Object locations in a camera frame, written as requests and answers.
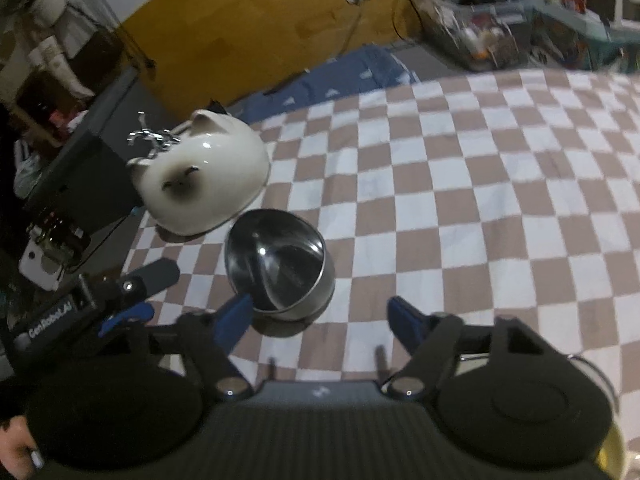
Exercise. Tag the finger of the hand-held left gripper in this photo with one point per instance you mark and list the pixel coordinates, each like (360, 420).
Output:
(127, 317)
(152, 277)

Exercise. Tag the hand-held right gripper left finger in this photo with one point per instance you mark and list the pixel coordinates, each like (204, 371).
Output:
(232, 322)

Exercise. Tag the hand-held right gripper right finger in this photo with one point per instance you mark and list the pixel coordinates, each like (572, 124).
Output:
(407, 322)

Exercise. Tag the small round steel bowl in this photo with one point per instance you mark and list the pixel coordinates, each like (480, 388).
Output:
(280, 260)

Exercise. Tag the person's left hand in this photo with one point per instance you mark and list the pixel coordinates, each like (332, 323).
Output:
(17, 450)

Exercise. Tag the white cat-shaped ceramic ornament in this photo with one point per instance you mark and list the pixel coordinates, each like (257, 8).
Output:
(210, 180)

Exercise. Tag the grey storage box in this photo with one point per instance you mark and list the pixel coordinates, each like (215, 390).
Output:
(85, 170)

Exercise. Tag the brown white checkered tablecloth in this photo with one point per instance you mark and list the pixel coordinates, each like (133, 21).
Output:
(475, 210)

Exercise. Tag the small silver metal figurine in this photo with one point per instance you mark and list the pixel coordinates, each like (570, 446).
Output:
(150, 137)

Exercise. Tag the blue cloth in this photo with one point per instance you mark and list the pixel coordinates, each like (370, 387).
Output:
(340, 80)

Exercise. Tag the white hanging plant pot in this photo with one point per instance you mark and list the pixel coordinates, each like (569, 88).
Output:
(47, 5)

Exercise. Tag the clear plastic storage bin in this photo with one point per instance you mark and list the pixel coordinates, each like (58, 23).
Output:
(470, 30)

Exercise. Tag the teal patterned box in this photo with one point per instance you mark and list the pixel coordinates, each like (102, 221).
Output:
(585, 42)

